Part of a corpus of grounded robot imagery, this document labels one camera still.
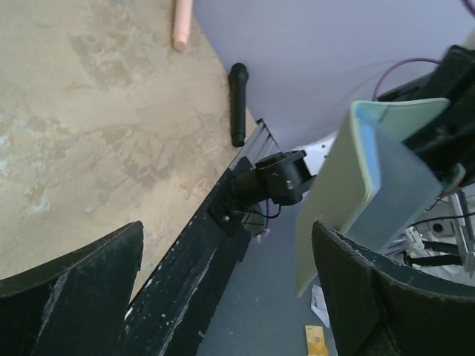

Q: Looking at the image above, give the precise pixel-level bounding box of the aluminium frame rail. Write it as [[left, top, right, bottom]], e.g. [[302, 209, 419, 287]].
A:
[[229, 119, 281, 169]]

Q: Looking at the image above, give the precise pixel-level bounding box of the green card holder wallet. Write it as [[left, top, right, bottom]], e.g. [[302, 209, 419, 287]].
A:
[[295, 98, 450, 297]]

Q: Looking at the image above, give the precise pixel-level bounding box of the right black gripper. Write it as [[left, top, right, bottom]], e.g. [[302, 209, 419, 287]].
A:
[[400, 44, 475, 186]]

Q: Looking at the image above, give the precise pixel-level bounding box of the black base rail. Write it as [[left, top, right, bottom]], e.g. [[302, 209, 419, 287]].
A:
[[111, 155, 275, 356]]

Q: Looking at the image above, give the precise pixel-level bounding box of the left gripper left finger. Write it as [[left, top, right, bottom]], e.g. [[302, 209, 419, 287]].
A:
[[1, 222, 143, 355]]

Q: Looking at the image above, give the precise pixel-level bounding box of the black microphone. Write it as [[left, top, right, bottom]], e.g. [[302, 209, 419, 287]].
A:
[[228, 62, 249, 148]]

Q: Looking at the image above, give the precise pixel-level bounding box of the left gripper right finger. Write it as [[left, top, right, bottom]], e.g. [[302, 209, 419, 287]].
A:
[[312, 221, 474, 355]]

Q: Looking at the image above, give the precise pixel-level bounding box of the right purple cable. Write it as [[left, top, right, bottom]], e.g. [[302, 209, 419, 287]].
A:
[[373, 0, 475, 101]]

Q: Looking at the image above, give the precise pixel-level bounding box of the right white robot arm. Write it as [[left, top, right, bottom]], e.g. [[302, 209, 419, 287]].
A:
[[232, 45, 474, 289]]

